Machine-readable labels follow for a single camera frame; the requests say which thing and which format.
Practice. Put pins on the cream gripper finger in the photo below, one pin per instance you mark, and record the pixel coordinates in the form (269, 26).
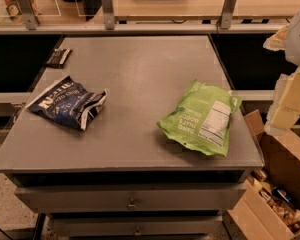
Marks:
(276, 42)
(285, 109)

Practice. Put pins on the blue chip bag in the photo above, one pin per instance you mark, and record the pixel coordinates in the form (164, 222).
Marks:
(68, 103)

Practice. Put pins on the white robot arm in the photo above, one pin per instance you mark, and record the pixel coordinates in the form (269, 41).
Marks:
(292, 42)

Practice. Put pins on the green chip bag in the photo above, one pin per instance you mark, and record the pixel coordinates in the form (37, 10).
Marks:
(201, 120)

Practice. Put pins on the cardboard box with snacks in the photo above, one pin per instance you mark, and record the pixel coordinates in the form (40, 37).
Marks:
(270, 207)

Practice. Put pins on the upper grey drawer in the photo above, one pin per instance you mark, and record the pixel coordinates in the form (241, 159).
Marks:
(130, 198)

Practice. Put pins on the grey drawer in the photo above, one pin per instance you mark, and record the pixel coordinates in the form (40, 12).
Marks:
(130, 198)
(135, 226)

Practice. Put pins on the lower grey drawer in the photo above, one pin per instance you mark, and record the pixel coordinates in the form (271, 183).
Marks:
(135, 226)

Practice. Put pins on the orange snack package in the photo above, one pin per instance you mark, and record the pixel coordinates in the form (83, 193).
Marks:
(14, 11)

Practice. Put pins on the right metal bracket post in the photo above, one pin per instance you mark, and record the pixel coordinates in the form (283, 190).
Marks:
(227, 14)

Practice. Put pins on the left metal bracket post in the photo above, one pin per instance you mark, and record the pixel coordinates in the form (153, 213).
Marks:
(28, 14)

